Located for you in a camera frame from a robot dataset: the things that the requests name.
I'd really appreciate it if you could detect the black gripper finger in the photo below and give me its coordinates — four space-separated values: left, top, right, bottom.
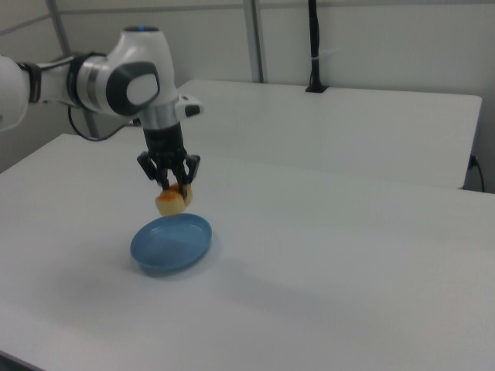
135 151 172 191
174 154 202 202

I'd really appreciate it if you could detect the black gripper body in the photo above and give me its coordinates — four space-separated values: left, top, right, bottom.
142 122 187 171

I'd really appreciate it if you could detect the bread with orange topping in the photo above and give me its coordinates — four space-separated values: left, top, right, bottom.
154 182 194 217

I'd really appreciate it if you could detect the blue plastic plate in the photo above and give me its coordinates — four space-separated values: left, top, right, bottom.
129 212 214 277

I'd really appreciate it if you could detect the white side table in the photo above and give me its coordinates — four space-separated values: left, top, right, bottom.
176 79 483 191

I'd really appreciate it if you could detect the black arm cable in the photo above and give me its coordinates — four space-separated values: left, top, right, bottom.
67 104 137 142

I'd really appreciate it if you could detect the grey partition frame post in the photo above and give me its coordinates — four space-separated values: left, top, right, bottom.
45 0 74 59
242 0 268 83

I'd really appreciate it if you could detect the black camera stand pole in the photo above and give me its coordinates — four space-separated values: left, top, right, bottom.
305 0 329 94

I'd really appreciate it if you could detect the black power cable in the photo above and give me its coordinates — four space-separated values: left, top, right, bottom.
469 154 486 192

